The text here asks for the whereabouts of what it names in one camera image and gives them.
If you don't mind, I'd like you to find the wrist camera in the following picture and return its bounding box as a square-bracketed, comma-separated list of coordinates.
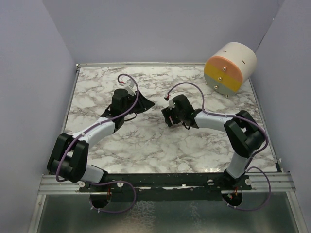
[119, 79, 136, 96]
[164, 95, 175, 109]

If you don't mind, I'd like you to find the aluminium table frame rail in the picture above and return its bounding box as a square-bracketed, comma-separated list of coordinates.
[28, 64, 80, 233]

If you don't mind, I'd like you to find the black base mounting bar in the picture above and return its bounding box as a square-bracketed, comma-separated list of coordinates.
[79, 173, 251, 202]

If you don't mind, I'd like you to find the cylindrical pastel drawer box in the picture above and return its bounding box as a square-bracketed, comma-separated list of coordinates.
[204, 42, 257, 97]

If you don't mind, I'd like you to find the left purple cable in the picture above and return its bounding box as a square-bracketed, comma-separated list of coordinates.
[55, 73, 140, 214]

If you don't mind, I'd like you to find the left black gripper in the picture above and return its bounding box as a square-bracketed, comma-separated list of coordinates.
[122, 90, 155, 117]

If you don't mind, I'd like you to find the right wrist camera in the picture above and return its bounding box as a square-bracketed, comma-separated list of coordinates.
[164, 95, 175, 109]

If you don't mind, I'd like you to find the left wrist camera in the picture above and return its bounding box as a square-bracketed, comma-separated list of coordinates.
[119, 79, 136, 96]

